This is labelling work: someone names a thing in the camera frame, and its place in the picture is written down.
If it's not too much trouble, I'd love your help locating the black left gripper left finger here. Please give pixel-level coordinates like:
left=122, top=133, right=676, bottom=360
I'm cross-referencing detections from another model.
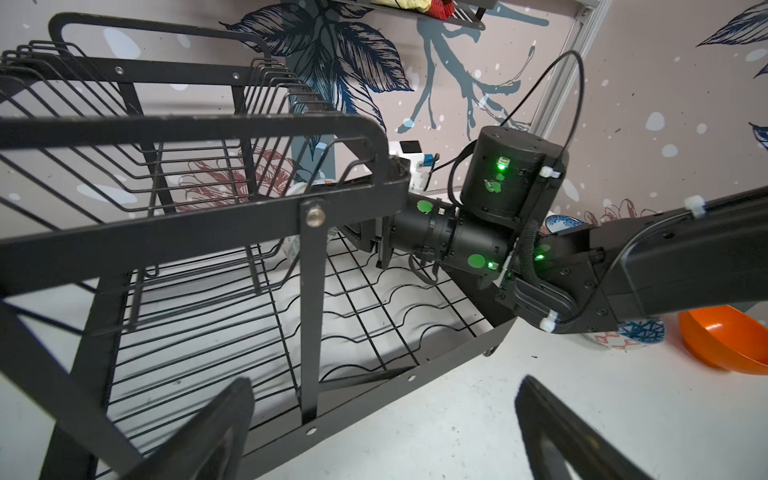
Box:
left=123, top=377, right=254, bottom=479

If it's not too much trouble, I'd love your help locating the blue triangle patterned bowl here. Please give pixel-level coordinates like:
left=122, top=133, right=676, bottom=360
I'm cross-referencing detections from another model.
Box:
left=583, top=319, right=667, bottom=351

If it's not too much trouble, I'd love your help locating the red cassava chips bag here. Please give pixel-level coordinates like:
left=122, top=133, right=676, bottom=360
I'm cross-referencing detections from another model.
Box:
left=371, top=0, right=455, bottom=21

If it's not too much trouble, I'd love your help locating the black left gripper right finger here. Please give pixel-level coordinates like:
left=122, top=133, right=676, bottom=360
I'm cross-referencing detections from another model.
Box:
left=515, top=375, right=649, bottom=479

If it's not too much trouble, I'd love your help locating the black two-tier dish rack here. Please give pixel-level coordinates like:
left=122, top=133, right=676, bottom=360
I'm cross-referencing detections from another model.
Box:
left=1, top=13, right=513, bottom=479

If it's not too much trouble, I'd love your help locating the plain orange bowl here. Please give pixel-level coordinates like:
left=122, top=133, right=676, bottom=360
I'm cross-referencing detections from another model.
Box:
left=678, top=306, right=767, bottom=376

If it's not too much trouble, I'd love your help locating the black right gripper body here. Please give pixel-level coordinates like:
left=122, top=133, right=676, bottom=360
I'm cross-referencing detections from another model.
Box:
left=341, top=215, right=395, bottom=267

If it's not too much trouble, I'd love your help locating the blue floral ceramic bowl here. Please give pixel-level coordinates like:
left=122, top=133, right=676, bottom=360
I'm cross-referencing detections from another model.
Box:
left=542, top=214, right=584, bottom=235

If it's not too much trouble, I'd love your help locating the black wall-mounted wire basket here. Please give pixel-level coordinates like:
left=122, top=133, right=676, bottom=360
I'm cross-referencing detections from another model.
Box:
left=338, top=0, right=485, bottom=31

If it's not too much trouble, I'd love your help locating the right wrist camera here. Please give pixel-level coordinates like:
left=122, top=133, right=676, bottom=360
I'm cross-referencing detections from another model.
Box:
left=389, top=140, right=439, bottom=193

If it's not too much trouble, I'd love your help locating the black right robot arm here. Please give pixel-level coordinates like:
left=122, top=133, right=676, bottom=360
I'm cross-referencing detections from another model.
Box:
left=342, top=126, right=767, bottom=334

